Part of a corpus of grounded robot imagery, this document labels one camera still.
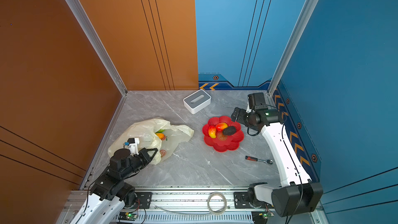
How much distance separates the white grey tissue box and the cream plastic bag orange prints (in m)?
0.20

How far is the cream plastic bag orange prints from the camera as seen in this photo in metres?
0.75

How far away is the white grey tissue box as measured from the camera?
107 cm
